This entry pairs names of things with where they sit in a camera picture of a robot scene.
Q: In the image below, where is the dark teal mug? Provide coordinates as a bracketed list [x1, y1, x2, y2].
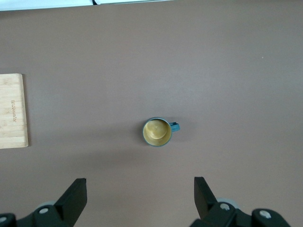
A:
[142, 116, 181, 148]

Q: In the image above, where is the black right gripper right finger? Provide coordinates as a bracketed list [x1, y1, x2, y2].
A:
[190, 176, 292, 227]

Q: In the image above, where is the bamboo cutting board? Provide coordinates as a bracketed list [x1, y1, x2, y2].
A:
[0, 73, 29, 149]

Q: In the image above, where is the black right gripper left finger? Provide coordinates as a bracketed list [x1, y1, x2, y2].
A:
[0, 177, 88, 227]

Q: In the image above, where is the white shelf panel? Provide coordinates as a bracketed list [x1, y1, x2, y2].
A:
[0, 0, 175, 12]

